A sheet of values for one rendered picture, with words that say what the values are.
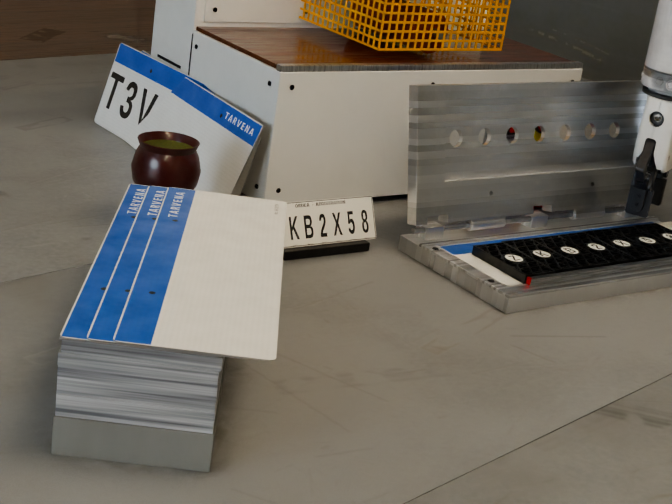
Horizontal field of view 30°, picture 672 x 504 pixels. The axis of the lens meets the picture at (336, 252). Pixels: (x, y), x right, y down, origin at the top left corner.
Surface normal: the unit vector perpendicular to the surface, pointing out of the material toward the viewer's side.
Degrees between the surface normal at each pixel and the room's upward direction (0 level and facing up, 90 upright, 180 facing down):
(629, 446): 0
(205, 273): 0
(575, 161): 77
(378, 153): 90
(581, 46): 90
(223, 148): 69
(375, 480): 0
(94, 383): 90
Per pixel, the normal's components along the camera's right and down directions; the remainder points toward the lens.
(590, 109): 0.58, 0.14
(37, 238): 0.14, -0.93
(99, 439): 0.01, 0.35
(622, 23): -0.68, 0.17
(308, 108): 0.57, 0.36
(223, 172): -0.74, -0.27
